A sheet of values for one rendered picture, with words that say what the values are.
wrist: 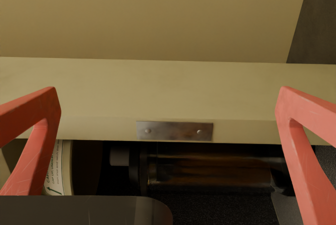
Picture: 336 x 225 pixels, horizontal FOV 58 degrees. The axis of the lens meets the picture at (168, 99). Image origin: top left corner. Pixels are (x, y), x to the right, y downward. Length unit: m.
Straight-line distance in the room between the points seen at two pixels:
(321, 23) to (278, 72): 0.26
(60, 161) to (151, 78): 0.14
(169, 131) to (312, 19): 0.43
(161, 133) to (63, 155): 0.14
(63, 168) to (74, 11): 0.42
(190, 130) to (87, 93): 0.11
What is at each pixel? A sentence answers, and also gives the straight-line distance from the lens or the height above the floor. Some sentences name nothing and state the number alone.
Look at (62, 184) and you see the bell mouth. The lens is 0.39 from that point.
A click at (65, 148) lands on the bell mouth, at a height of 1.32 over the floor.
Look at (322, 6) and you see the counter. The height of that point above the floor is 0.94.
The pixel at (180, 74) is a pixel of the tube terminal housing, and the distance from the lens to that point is 0.34.
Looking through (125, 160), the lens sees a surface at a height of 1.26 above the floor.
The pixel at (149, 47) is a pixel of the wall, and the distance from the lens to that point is 0.71.
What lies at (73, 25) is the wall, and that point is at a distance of 0.73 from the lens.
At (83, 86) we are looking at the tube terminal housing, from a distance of 0.32.
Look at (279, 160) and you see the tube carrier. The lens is 0.42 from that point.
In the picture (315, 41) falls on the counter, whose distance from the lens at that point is 0.62.
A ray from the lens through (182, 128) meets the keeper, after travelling 0.28.
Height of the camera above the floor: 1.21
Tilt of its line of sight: level
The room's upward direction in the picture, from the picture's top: 89 degrees counter-clockwise
